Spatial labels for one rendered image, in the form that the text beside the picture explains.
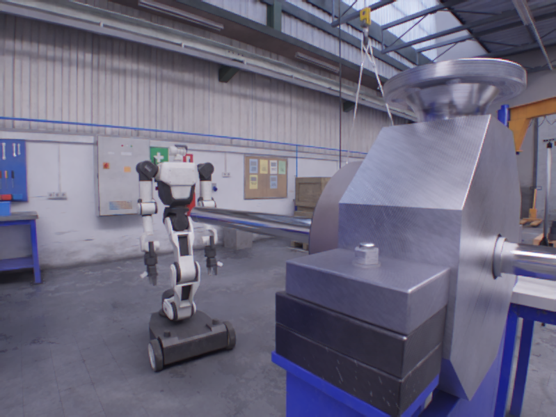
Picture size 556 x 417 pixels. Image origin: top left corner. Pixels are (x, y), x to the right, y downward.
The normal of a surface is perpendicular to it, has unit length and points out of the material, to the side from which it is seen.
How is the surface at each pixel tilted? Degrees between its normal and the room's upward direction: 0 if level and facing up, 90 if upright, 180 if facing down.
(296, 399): 90
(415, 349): 90
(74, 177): 90
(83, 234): 90
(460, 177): 45
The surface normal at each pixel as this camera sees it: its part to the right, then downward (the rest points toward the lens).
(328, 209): -0.67, -0.38
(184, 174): 0.58, 0.07
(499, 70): 0.08, 0.07
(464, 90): -0.17, 0.68
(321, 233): -0.72, -0.13
